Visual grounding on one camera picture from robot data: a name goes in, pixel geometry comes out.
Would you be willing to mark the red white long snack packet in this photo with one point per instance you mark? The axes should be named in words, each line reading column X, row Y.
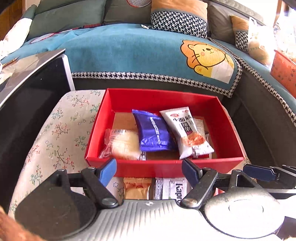
column 201, row 127

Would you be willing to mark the white Kaprons wafer packet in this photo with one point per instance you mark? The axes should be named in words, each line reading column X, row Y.
column 171, row 188

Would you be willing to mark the tan biscuit packet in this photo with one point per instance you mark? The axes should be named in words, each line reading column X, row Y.
column 137, row 188

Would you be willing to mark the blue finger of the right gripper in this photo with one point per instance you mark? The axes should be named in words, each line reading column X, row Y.
column 261, row 173

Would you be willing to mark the red cardboard box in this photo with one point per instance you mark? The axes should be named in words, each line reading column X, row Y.
column 165, row 164

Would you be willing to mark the green sofa cushion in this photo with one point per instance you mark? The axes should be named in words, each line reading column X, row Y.
column 58, row 16

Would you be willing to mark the blue wafer biscuit packet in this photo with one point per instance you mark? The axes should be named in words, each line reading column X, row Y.
column 153, row 132

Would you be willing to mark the black glass coffee table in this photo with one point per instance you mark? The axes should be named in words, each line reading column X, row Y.
column 27, row 98

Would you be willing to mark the white spicy gluten strip packet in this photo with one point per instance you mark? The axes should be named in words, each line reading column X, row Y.
column 191, row 140

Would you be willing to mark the houndstooth orange pillow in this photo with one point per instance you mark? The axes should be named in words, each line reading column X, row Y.
column 240, row 28
column 187, row 17

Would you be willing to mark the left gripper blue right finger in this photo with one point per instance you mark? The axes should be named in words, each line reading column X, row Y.
column 202, row 182

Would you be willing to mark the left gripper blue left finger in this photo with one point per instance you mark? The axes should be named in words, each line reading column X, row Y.
column 95, row 183

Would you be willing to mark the white bun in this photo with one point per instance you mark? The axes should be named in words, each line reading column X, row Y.
column 122, row 144

